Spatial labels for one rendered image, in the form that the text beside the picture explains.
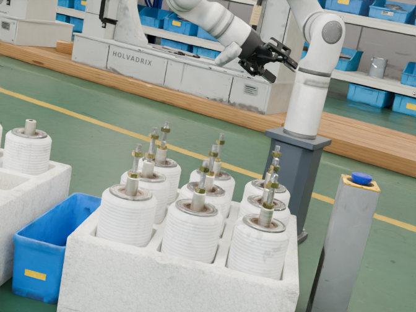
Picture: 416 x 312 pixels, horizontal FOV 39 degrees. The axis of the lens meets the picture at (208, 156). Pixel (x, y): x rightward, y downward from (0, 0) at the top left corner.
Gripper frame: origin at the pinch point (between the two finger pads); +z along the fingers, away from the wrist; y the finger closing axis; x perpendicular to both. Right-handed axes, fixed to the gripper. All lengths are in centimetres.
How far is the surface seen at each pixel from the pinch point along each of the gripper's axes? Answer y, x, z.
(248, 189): -10.2, 36.3, -1.6
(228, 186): -8.3, 37.5, -5.3
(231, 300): -26, 62, -5
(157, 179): -9, 45, -20
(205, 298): -24, 63, -8
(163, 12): 492, -332, 51
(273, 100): 145, -91, 70
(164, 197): -9, 47, -17
